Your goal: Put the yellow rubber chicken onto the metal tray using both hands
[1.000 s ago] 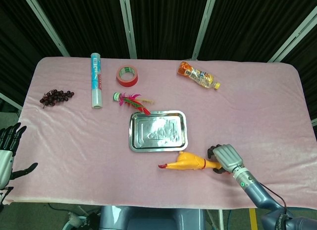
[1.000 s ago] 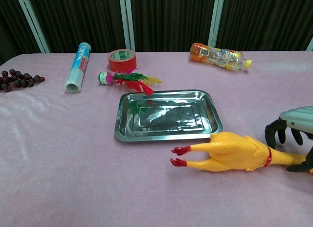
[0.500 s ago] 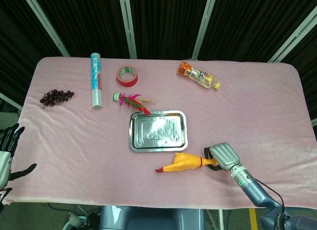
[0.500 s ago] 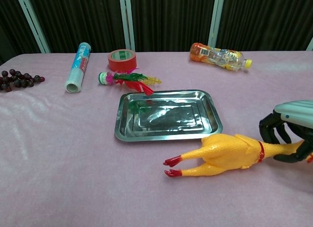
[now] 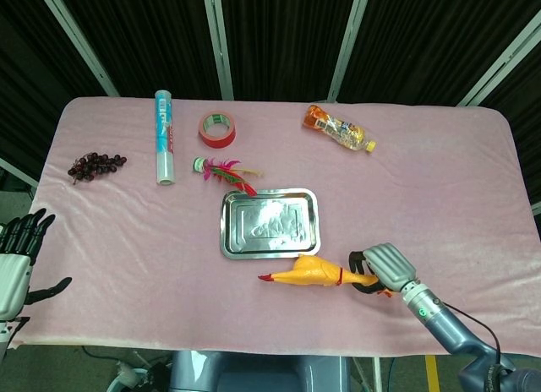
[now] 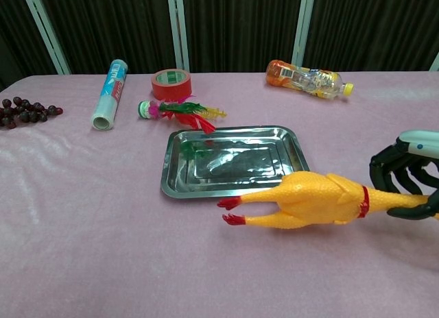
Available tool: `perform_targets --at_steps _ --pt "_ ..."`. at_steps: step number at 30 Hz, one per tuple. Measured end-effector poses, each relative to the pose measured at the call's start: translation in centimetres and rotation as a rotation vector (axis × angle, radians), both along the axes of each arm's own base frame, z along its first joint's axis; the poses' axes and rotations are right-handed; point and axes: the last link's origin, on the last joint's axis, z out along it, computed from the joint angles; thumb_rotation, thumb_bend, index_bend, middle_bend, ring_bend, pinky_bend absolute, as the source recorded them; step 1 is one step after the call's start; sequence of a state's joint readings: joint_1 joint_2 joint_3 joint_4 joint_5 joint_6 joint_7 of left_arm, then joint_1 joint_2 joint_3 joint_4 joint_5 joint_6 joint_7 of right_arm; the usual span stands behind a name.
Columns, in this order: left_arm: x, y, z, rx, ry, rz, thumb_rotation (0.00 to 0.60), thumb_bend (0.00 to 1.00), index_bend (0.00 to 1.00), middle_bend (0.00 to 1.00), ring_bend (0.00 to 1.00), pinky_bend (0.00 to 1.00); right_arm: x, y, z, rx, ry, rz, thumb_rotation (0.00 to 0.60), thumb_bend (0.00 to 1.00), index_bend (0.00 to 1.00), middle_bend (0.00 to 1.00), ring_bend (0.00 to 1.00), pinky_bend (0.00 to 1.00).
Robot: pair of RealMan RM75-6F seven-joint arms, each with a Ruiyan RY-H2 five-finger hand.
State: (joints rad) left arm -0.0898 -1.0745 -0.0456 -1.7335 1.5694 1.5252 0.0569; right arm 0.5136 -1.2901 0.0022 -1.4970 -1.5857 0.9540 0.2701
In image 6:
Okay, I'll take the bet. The yellow rubber chicken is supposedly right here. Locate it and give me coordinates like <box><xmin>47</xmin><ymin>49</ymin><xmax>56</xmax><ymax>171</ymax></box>
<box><xmin>217</xmin><ymin>171</ymin><xmax>439</xmax><ymax>232</ymax></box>

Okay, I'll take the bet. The white slanted frame post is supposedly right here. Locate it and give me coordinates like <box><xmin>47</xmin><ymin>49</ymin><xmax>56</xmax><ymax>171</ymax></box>
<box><xmin>21</xmin><ymin>0</ymin><xmax>71</xmax><ymax>75</ymax></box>

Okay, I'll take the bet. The dark ribbed curtain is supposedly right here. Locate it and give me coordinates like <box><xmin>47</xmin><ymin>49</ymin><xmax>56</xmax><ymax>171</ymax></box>
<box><xmin>0</xmin><ymin>0</ymin><xmax>439</xmax><ymax>92</ymax></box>

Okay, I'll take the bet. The pink tablecloth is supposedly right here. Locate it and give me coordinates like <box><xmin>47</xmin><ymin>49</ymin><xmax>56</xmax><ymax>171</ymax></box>
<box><xmin>0</xmin><ymin>70</ymin><xmax>439</xmax><ymax>318</ymax></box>

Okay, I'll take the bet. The clear plastic bottle yellow cap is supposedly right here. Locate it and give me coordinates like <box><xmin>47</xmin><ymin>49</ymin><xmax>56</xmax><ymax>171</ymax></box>
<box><xmin>265</xmin><ymin>60</ymin><xmax>355</xmax><ymax>101</ymax></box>

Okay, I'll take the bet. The colourful feather shuttlecock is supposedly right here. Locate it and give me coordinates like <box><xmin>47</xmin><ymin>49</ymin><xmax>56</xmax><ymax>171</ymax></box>
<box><xmin>137</xmin><ymin>95</ymin><xmax>228</xmax><ymax>134</ymax></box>

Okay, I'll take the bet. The red tape roll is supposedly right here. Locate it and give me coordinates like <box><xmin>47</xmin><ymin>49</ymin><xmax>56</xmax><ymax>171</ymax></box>
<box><xmin>151</xmin><ymin>69</ymin><xmax>193</xmax><ymax>100</ymax></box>

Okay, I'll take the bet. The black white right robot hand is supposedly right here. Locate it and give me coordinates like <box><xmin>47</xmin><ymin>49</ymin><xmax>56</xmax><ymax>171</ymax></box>
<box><xmin>369</xmin><ymin>130</ymin><xmax>439</xmax><ymax>222</ymax></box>

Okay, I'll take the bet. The stainless steel rectangular tray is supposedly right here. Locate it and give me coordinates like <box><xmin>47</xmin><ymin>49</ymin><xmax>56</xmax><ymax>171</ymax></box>
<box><xmin>160</xmin><ymin>125</ymin><xmax>311</xmax><ymax>200</ymax></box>

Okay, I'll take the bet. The cling film roll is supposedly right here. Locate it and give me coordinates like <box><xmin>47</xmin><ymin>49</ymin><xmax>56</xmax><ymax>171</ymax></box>
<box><xmin>90</xmin><ymin>59</ymin><xmax>128</xmax><ymax>131</ymax></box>

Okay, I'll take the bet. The dark red grape bunch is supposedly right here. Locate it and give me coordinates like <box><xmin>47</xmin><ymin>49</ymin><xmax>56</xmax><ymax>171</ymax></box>
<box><xmin>0</xmin><ymin>96</ymin><xmax>64</xmax><ymax>130</ymax></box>

